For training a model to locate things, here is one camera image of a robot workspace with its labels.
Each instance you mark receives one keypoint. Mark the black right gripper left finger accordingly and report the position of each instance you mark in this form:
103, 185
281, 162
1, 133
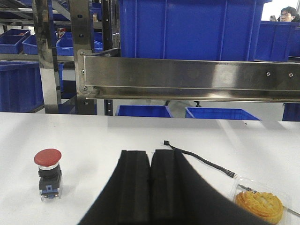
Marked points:
125, 199

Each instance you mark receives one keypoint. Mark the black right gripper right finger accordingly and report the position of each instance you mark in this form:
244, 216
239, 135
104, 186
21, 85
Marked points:
181, 196

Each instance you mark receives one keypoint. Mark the red mushroom push button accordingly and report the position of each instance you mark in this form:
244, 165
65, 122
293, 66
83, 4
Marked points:
49, 171

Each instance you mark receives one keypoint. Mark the blue floor bin right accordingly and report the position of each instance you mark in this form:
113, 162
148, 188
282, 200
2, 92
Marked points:
218, 113

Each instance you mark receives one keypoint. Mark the blue floor bin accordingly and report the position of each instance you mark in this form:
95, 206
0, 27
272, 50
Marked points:
161, 111
218, 113

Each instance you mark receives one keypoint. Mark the blue floor bin left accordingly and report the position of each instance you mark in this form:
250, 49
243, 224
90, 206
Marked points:
161, 111

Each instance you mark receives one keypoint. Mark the yellow mooncake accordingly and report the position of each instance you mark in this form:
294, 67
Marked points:
263, 204

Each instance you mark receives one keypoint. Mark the clear plastic mooncake tray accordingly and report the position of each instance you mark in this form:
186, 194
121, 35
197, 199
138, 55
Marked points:
290, 202

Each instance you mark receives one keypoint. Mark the large blue crate far left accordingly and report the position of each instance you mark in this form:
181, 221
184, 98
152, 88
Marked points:
20, 86

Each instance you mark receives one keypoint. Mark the large blue bin on shelf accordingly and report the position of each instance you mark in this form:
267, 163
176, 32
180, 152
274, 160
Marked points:
225, 30

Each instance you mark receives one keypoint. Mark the stainless steel shelf rack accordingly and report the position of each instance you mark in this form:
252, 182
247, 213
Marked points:
74, 76

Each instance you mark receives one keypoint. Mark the blue bin right of shelf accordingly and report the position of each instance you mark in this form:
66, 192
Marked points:
274, 40

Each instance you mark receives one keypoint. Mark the person with glasses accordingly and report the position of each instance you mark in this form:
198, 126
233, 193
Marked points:
287, 14

